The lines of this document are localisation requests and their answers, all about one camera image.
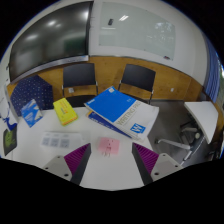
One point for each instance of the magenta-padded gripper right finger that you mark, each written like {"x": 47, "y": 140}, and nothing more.
{"x": 146, "y": 159}

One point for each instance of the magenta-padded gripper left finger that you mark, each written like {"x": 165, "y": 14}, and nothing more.
{"x": 77, "y": 158}

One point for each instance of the pink charger block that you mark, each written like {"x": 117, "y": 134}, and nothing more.
{"x": 109, "y": 145}

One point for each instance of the yellow box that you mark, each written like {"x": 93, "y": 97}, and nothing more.
{"x": 65, "y": 111}

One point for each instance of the blue and white writing pad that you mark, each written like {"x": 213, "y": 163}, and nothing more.
{"x": 121, "y": 113}

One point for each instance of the blue tissue box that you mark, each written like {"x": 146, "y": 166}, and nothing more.
{"x": 31, "y": 113}

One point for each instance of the white side table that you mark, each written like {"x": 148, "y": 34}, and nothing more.
{"x": 201, "y": 118}

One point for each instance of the dark blue dotted bag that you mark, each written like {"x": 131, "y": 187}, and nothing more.
{"x": 31, "y": 92}

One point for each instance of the black chair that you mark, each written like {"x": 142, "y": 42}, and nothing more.
{"x": 79, "y": 77}
{"x": 138, "y": 78}

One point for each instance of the white paper bag blue deer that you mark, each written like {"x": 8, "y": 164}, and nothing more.
{"x": 4, "y": 110}

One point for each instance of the blue window blind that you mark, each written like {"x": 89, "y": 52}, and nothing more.
{"x": 212, "y": 75}

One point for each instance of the glass whiteboard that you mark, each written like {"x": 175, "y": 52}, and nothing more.
{"x": 140, "y": 30}

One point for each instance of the black whiteboard eraser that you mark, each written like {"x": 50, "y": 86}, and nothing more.
{"x": 110, "y": 22}

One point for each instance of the large dark wall screen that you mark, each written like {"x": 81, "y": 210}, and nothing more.
{"x": 50, "y": 36}

